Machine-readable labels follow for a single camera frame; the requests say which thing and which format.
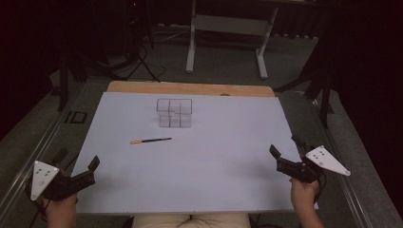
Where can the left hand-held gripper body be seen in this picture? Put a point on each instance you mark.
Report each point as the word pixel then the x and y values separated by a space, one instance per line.
pixel 42 179

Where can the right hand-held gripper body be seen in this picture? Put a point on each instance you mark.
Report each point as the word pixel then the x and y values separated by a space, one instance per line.
pixel 326 161

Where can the black pen with orange end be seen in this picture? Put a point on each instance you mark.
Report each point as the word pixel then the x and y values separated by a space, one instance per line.
pixel 150 140

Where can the clear plastic organizer box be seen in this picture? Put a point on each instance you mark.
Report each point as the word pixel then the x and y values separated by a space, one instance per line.
pixel 174 114

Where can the person's left hand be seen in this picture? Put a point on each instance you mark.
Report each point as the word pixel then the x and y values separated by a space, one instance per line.
pixel 61 210

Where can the person's right hand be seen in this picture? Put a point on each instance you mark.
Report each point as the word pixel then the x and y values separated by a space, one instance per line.
pixel 303 193

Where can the black metal stand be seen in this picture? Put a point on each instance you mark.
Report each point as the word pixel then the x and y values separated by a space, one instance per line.
pixel 63 82
pixel 316 82

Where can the white table board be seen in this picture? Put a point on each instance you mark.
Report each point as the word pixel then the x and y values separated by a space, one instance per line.
pixel 196 171

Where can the wooden table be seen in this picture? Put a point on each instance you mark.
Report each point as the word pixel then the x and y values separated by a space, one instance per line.
pixel 190 88

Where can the person's beige pants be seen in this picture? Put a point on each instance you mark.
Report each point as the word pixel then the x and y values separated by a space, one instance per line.
pixel 190 221

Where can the metal floor rail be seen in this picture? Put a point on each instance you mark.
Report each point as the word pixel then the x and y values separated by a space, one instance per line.
pixel 38 152
pixel 345 186

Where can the black floor socket frame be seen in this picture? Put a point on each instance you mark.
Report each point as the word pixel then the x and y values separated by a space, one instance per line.
pixel 76 117

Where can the white metal desk frame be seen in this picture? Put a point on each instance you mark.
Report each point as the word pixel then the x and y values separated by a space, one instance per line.
pixel 228 25

